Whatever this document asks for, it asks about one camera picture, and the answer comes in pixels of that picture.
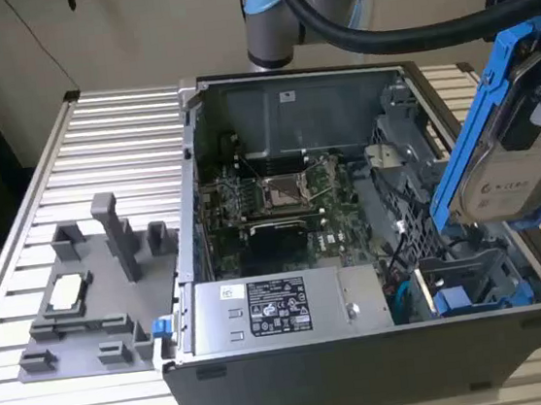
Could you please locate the green motherboard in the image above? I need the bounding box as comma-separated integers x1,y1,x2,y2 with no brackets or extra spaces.
195,143,395,284

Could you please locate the black expansion card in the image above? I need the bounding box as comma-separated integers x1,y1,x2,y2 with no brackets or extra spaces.
238,213,330,278

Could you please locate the gray metal disk bay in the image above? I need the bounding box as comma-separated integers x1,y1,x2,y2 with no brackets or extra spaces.
357,78,463,269

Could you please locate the silver power supply unit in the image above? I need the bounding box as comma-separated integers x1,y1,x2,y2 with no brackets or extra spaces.
185,260,397,357

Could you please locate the blue disk wire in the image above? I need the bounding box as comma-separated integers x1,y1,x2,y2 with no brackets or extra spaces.
389,278,416,325

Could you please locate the black disk wire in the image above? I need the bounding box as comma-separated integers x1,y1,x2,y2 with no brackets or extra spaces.
382,229,420,273

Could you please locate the hard disk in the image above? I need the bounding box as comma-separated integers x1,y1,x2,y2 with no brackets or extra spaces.
409,13,541,244

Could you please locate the gray parts rack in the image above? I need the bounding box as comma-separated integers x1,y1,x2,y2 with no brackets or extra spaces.
0,183,197,387

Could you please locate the silver CPU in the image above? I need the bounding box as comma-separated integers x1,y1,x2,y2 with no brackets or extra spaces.
46,272,89,311

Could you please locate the blue case latch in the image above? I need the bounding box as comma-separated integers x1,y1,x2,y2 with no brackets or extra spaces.
150,315,176,340

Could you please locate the open black PC case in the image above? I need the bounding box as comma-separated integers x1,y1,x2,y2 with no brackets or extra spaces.
127,37,541,405

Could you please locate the CPU socket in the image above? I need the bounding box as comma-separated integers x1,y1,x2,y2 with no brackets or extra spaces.
254,167,319,213

